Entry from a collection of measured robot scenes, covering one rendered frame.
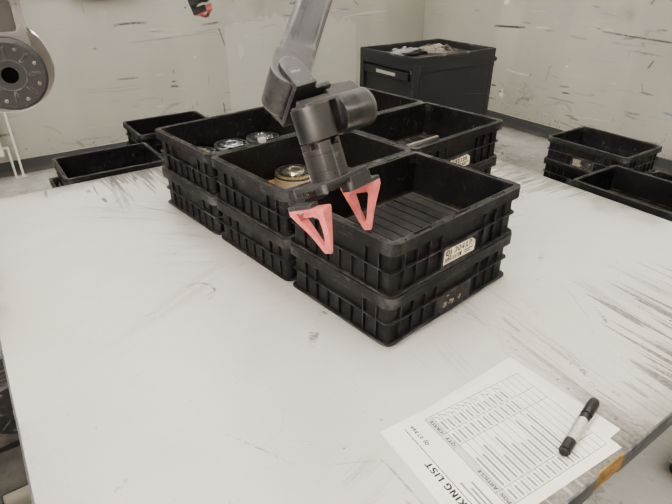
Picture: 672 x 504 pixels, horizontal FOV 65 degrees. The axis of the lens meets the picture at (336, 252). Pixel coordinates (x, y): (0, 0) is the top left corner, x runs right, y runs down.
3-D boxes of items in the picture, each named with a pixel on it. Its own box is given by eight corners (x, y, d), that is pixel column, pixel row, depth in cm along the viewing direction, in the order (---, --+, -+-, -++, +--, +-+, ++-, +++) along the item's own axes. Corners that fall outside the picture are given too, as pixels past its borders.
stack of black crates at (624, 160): (636, 234, 259) (664, 146, 236) (601, 251, 244) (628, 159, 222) (564, 206, 287) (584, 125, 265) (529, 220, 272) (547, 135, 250)
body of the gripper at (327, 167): (295, 202, 75) (279, 152, 73) (339, 182, 82) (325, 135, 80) (327, 198, 71) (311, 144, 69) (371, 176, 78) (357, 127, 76)
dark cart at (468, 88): (403, 222, 303) (415, 58, 259) (357, 196, 335) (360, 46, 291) (475, 198, 333) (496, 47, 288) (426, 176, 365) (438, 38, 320)
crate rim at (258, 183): (284, 204, 107) (283, 193, 105) (209, 165, 126) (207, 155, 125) (413, 159, 130) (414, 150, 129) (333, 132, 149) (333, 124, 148)
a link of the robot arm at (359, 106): (262, 104, 79) (274, 58, 72) (320, 87, 85) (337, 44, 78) (306, 162, 76) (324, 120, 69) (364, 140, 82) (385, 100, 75)
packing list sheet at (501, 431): (488, 560, 64) (488, 557, 64) (372, 436, 81) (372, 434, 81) (633, 438, 81) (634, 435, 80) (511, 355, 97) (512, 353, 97)
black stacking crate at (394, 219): (389, 306, 92) (393, 249, 87) (287, 245, 111) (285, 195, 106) (513, 235, 115) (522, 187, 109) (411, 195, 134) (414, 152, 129)
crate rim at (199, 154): (209, 165, 126) (207, 155, 125) (153, 137, 146) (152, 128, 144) (333, 132, 149) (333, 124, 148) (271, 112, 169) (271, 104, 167)
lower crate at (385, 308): (386, 355, 97) (390, 302, 91) (288, 288, 117) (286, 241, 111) (506, 278, 121) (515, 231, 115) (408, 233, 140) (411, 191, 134)
